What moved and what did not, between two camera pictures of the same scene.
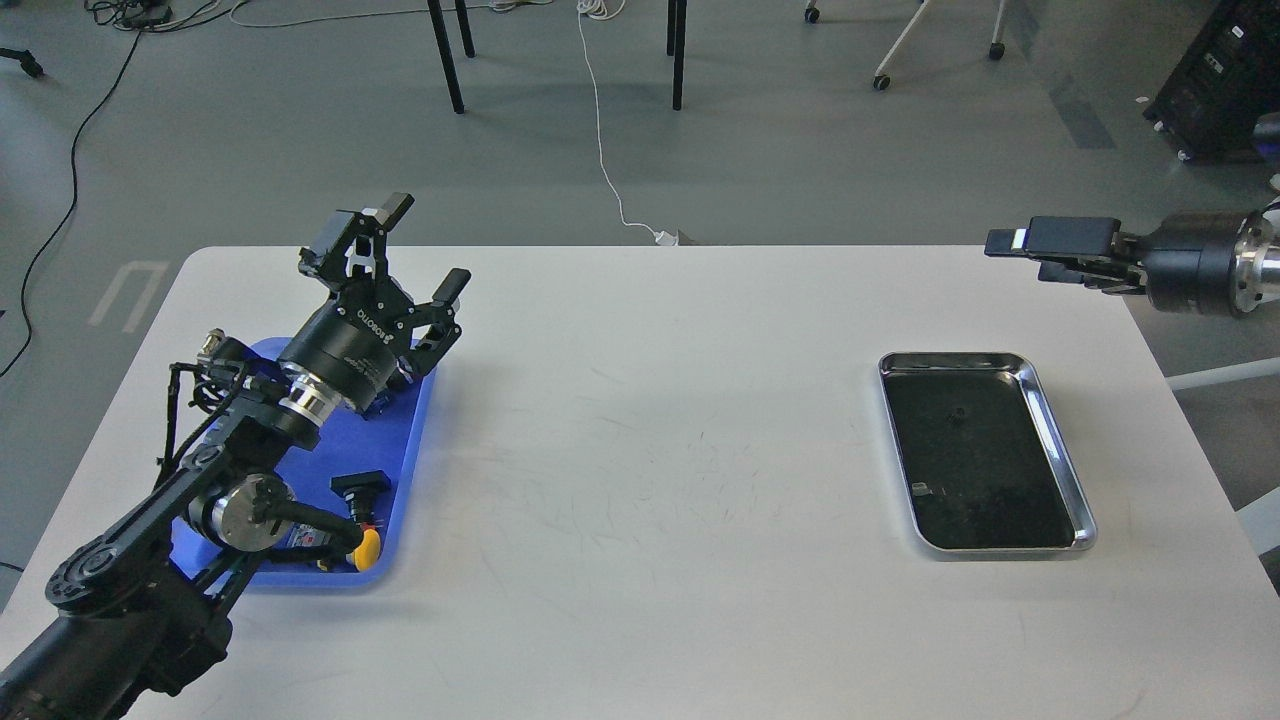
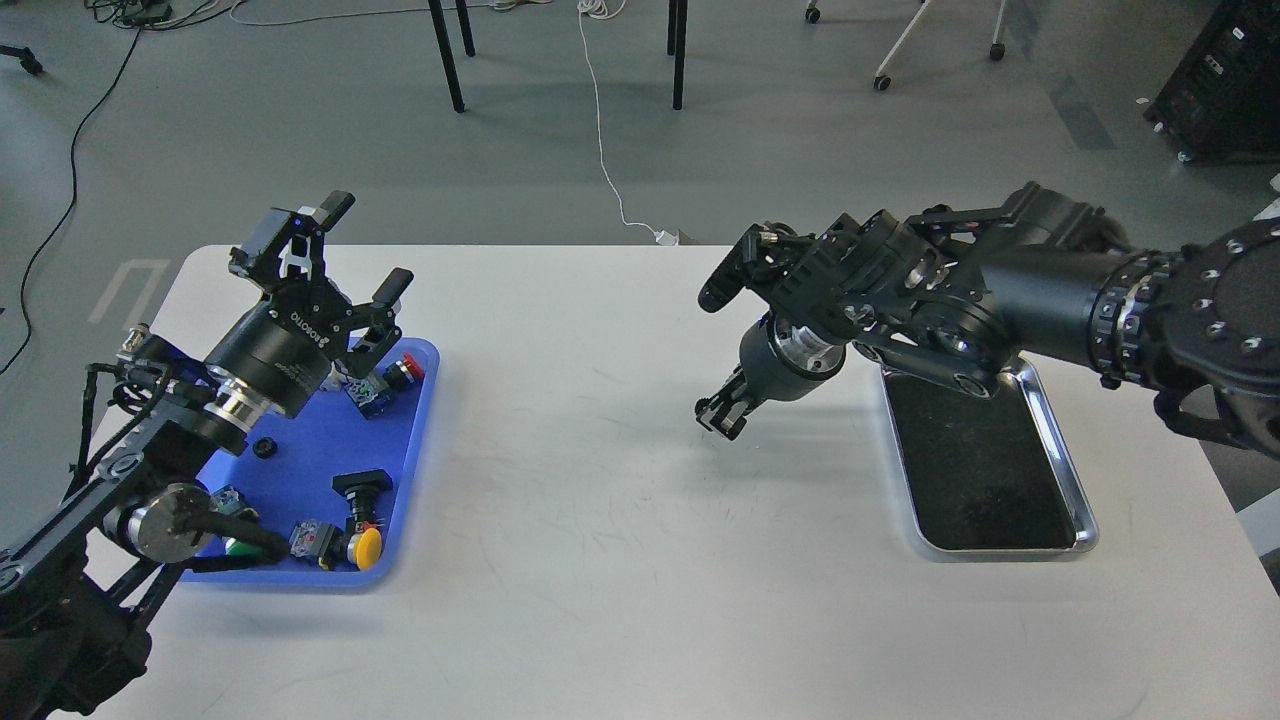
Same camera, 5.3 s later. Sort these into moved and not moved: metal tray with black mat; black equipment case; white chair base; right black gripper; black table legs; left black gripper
Moved: right black gripper; left black gripper
Not moved: black equipment case; metal tray with black mat; white chair base; black table legs
